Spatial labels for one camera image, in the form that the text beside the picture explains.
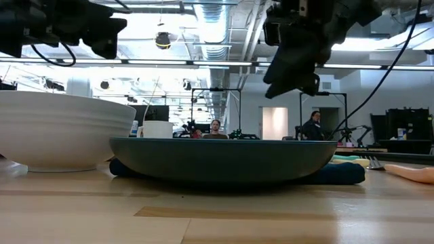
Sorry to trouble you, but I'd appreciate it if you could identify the dark green plate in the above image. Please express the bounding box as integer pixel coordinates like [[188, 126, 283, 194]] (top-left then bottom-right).
[[108, 136, 338, 186]]

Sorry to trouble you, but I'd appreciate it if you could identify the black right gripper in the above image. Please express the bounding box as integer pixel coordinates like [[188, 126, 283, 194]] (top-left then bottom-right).
[[263, 0, 382, 99]]

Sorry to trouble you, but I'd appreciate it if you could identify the fork with orange handle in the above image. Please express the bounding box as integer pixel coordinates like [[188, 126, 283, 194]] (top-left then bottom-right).
[[359, 155, 434, 186]]

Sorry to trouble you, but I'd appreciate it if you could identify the silver ventilation duct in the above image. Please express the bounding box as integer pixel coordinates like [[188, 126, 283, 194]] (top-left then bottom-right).
[[193, 0, 233, 121]]

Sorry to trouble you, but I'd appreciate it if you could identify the seated person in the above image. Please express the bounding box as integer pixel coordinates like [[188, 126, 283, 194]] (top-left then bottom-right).
[[202, 119, 229, 140]]

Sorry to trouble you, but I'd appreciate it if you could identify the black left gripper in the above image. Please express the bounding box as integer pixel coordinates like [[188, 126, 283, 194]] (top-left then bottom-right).
[[0, 0, 128, 60]]

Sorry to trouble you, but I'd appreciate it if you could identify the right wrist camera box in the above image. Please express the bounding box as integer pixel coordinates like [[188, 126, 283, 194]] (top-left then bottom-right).
[[263, 12, 283, 47]]

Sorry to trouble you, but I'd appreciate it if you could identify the LED light bar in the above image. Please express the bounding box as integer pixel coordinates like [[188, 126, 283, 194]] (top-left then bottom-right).
[[0, 58, 434, 71]]

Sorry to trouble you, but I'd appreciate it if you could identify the black monitor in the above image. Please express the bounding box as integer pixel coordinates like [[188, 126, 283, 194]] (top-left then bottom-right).
[[130, 104, 170, 123]]

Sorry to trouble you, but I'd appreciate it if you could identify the black background rig frame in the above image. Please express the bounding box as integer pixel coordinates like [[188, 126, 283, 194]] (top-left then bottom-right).
[[191, 87, 242, 140], [299, 91, 349, 143]]

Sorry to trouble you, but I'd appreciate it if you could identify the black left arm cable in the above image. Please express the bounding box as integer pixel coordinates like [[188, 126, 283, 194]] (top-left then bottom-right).
[[30, 42, 77, 68]]

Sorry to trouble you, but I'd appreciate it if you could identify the white cup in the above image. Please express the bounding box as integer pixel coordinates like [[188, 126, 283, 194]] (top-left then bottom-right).
[[137, 121, 174, 139]]

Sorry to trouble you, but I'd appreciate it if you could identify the black overhead camera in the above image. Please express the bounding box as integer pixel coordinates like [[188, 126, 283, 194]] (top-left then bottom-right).
[[155, 32, 172, 50]]

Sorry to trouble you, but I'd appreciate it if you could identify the white ribbed bowl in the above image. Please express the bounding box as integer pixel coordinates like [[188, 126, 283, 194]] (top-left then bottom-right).
[[0, 90, 137, 173]]

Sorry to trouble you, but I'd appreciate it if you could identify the navy blue cloth napkin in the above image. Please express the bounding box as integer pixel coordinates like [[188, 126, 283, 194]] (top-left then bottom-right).
[[108, 157, 366, 186]]

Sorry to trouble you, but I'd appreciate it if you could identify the white column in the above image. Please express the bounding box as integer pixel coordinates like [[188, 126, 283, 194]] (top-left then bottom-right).
[[66, 77, 93, 98]]

